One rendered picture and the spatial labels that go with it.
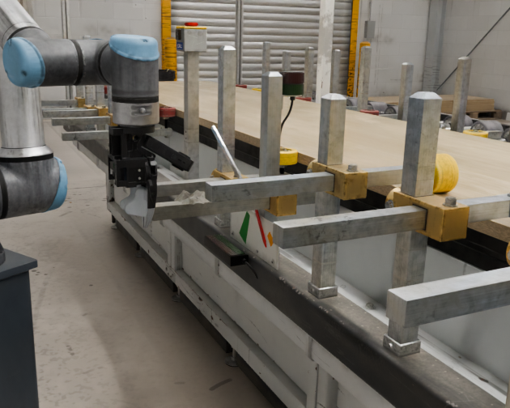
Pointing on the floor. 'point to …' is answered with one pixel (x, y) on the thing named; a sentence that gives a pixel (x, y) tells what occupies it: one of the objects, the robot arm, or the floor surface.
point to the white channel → (325, 48)
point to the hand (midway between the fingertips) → (148, 221)
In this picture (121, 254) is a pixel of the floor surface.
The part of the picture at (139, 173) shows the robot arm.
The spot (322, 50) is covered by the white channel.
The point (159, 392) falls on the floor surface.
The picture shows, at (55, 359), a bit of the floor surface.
